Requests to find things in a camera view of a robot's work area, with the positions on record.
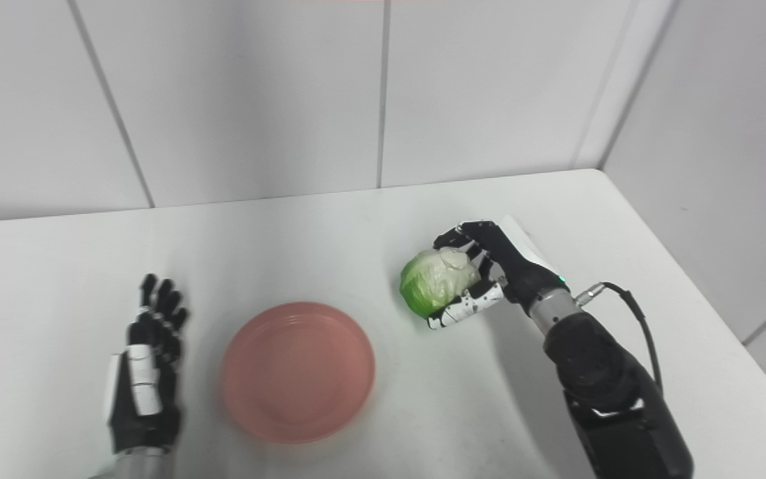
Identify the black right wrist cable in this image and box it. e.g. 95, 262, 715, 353
576, 281, 664, 393

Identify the pink round plate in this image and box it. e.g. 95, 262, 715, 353
219, 301, 377, 444

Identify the green white cabbage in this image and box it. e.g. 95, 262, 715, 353
400, 247, 481, 319

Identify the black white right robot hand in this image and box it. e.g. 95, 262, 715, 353
428, 216, 570, 330

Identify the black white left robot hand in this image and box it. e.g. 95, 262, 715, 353
105, 273, 191, 456

